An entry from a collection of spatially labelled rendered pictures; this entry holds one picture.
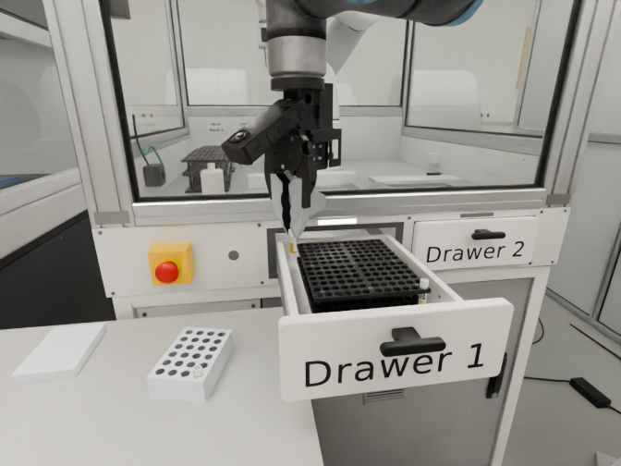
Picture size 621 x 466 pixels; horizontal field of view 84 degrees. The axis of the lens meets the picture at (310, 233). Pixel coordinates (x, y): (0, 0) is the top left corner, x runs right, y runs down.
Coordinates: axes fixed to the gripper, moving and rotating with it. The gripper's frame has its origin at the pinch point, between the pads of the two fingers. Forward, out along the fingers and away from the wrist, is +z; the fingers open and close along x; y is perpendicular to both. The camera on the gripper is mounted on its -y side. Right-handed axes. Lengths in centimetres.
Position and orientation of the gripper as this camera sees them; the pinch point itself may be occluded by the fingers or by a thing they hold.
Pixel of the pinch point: (289, 228)
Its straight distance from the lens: 50.3
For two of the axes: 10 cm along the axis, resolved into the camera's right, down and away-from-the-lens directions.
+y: 7.0, -2.3, 6.7
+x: -7.1, -2.2, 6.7
